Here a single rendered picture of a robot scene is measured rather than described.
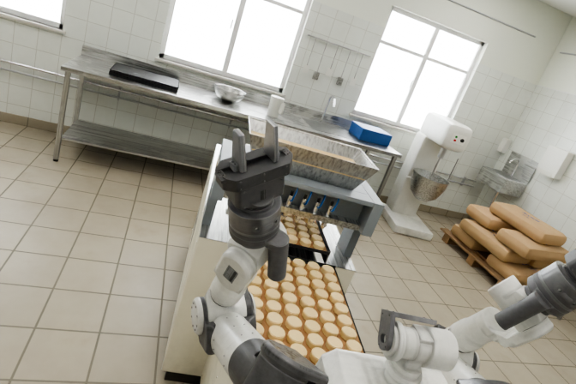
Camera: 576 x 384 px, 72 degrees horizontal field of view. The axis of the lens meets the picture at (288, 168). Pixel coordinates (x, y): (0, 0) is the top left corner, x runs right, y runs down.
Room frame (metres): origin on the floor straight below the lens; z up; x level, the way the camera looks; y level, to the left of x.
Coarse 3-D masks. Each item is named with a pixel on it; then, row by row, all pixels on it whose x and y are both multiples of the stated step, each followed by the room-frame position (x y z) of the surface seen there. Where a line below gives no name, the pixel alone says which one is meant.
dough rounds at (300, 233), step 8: (280, 216) 1.72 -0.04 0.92; (288, 216) 1.76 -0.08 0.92; (288, 224) 1.67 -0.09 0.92; (296, 224) 1.72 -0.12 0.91; (304, 224) 1.73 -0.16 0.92; (288, 232) 1.59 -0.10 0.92; (296, 232) 1.61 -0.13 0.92; (304, 232) 1.64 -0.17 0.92; (312, 232) 1.68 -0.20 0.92; (320, 232) 1.74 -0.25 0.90; (296, 240) 1.54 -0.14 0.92; (304, 240) 1.57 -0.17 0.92; (312, 240) 1.62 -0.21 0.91; (320, 240) 1.62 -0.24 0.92; (312, 248) 1.56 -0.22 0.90; (320, 248) 1.56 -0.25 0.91
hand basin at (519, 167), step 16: (512, 160) 5.26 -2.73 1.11; (528, 160) 5.26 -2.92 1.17; (544, 160) 4.95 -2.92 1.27; (560, 160) 4.78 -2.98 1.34; (480, 176) 5.37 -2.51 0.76; (496, 176) 5.14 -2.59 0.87; (512, 176) 5.30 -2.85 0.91; (528, 176) 5.15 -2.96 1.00; (560, 176) 4.76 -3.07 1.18; (496, 192) 5.28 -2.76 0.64; (512, 192) 5.06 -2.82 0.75
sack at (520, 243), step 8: (504, 232) 3.97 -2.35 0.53; (512, 232) 3.96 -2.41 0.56; (520, 232) 4.06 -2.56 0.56; (504, 240) 3.93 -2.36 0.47; (512, 240) 3.86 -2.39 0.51; (520, 240) 3.83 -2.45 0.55; (528, 240) 3.89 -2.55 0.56; (512, 248) 3.83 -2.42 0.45; (520, 248) 3.75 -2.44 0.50; (528, 248) 3.72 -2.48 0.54; (536, 248) 3.75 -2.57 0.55; (544, 248) 3.83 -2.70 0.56; (552, 248) 3.91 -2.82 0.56; (560, 248) 4.00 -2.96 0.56; (528, 256) 3.70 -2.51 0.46; (536, 256) 3.73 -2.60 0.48; (544, 256) 3.78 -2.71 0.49; (552, 256) 3.83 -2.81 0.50; (560, 256) 3.88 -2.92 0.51
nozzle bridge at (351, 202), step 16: (224, 144) 1.69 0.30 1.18; (288, 176) 1.56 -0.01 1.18; (224, 192) 1.46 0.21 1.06; (288, 192) 1.60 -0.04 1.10; (304, 192) 1.62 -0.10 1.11; (320, 192) 1.54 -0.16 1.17; (336, 192) 1.57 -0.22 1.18; (352, 192) 1.64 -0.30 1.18; (368, 192) 1.71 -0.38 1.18; (208, 208) 1.56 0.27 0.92; (288, 208) 1.56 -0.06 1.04; (304, 208) 1.61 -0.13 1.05; (320, 208) 1.64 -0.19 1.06; (336, 208) 1.66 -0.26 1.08; (352, 208) 1.67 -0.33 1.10; (368, 208) 1.63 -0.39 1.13; (208, 224) 1.56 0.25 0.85; (336, 224) 1.61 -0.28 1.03; (352, 224) 1.62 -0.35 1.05; (368, 224) 1.60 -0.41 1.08; (352, 240) 1.71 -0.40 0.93
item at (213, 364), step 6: (210, 360) 1.38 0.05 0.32; (216, 360) 1.26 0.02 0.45; (204, 366) 1.47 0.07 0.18; (210, 366) 1.34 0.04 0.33; (216, 366) 1.22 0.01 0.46; (222, 366) 1.13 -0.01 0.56; (204, 372) 1.42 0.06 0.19; (210, 372) 1.30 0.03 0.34; (216, 372) 1.19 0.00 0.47; (222, 372) 1.10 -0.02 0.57; (204, 378) 1.38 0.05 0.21; (210, 378) 1.26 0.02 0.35; (216, 378) 1.16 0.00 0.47; (222, 378) 1.07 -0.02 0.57; (228, 378) 1.00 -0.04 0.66
